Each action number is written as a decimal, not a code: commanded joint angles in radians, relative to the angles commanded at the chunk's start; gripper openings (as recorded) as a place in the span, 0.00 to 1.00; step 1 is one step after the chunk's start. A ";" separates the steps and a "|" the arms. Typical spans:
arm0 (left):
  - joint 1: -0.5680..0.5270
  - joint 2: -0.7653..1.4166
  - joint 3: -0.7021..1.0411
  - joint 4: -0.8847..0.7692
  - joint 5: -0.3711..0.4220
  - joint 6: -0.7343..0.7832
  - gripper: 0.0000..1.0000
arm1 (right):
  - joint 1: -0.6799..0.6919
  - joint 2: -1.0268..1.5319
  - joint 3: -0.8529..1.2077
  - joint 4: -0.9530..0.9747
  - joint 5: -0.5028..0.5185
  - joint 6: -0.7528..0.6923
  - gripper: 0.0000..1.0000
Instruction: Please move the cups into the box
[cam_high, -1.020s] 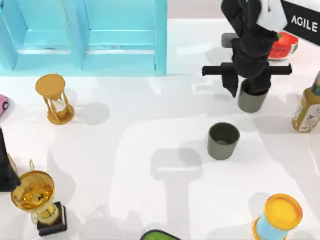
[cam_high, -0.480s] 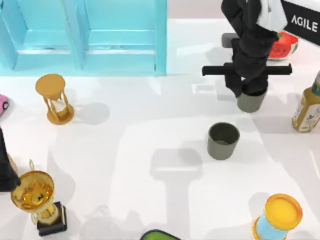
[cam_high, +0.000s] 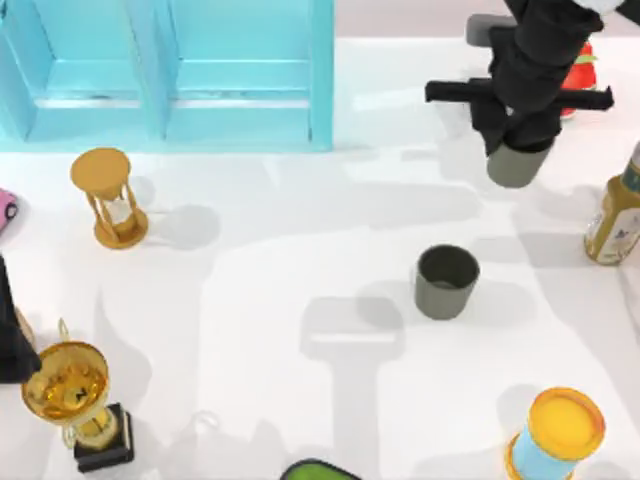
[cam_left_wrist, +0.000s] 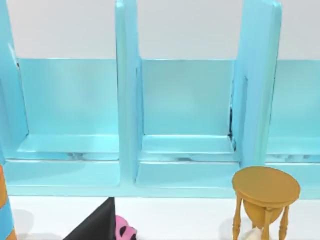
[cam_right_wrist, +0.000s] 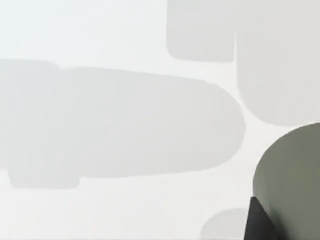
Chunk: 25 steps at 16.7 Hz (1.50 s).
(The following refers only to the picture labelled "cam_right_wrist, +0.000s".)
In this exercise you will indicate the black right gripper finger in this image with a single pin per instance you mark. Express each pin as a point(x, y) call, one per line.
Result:
point(256, 225)

